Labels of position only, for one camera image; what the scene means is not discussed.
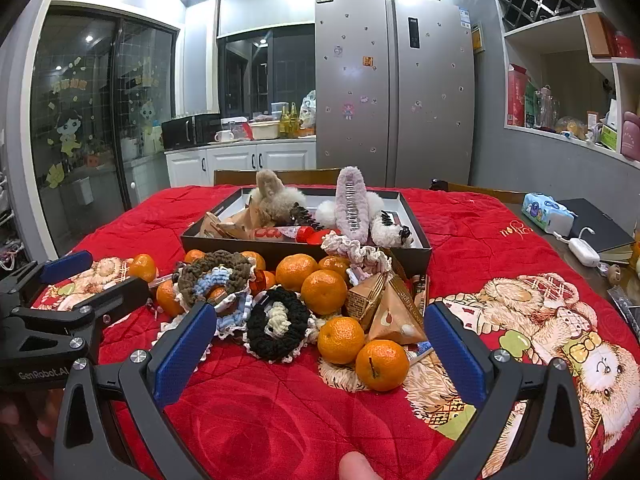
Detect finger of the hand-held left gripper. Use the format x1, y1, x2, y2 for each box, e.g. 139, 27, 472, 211
0, 276, 151, 356
0, 250, 94, 311

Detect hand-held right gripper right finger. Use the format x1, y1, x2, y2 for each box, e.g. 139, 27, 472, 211
424, 301, 588, 480

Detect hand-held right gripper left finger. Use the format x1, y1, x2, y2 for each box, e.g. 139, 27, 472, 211
52, 302, 218, 480

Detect pile of mandarins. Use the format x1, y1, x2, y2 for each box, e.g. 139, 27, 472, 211
129, 250, 411, 393

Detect black crochet scrunchie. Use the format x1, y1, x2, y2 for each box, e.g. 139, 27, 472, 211
243, 285, 317, 363

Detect blue crochet scrunchie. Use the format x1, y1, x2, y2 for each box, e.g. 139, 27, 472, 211
192, 266, 256, 333

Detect brown crochet scrunchie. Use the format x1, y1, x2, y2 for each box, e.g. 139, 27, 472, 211
177, 250, 253, 306

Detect dark shallow cardboard box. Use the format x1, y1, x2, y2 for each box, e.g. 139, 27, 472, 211
180, 186, 433, 278

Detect person's right hand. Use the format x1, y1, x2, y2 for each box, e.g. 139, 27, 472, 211
339, 451, 378, 480

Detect brown triangular snack packet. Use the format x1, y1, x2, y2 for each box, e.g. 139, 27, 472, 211
345, 272, 386, 318
370, 277, 428, 346

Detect dark chocolate bar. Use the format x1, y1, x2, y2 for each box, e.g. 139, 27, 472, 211
410, 274, 431, 311

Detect white trash bin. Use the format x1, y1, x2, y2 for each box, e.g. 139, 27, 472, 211
72, 177, 95, 206

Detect red printed blanket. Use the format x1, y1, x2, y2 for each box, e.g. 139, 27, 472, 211
30, 183, 640, 480

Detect brown paper snack packets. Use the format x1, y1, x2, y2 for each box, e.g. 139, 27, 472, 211
200, 210, 261, 241

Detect white fluffy hair claw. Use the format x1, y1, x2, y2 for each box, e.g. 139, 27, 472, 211
369, 208, 415, 249

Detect pink crochet scrunchie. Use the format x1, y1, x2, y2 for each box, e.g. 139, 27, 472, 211
320, 230, 393, 281

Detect red white snack packet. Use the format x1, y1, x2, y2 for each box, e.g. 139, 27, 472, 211
252, 225, 331, 246

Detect glass sliding door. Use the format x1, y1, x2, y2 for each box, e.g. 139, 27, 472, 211
30, 0, 181, 256

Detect wooden chair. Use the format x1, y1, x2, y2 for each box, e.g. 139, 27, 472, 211
430, 178, 526, 204
214, 168, 343, 187

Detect white charger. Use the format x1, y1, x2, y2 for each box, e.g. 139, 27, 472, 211
567, 237, 601, 267

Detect blue printed tissue pack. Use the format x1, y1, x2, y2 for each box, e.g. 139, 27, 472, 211
521, 192, 576, 237

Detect black microwave oven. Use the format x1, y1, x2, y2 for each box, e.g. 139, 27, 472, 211
161, 113, 223, 151

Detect beige fluffy hair claw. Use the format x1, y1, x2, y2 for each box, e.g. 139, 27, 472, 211
247, 169, 308, 226

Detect dark braided hair clip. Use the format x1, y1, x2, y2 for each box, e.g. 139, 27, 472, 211
290, 202, 321, 228

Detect white kitchen cabinet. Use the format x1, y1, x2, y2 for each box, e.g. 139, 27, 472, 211
165, 140, 317, 188

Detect white fluffy pompom clip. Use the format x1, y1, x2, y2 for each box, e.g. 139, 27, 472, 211
314, 200, 341, 227

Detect pink fluffy hair claw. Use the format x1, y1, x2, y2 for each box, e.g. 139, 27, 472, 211
334, 166, 373, 248

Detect black notebook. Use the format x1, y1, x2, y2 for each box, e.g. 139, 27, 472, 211
555, 198, 636, 263

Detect white plastic basin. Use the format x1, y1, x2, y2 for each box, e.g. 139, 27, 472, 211
249, 121, 280, 141

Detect silver refrigerator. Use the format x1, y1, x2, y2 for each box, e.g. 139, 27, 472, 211
314, 0, 476, 188

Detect green packet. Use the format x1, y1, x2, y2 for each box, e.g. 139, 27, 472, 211
524, 82, 538, 128

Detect glass pitcher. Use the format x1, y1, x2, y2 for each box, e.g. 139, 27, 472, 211
535, 85, 558, 131

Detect red gift box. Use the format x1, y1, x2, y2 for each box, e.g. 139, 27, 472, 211
507, 63, 528, 128

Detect clear plastic bag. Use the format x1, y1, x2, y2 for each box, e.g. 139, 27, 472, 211
300, 91, 317, 136

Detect dark kitchen window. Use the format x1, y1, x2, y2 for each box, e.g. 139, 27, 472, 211
216, 22, 316, 116

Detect pink container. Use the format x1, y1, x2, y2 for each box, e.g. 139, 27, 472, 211
620, 110, 640, 161

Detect brown board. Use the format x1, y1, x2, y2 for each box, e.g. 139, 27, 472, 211
582, 12, 613, 58

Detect small red box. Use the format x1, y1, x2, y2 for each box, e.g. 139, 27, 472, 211
612, 32, 638, 58

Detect white wall shelf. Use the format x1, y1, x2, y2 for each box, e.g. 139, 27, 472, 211
482, 0, 640, 168

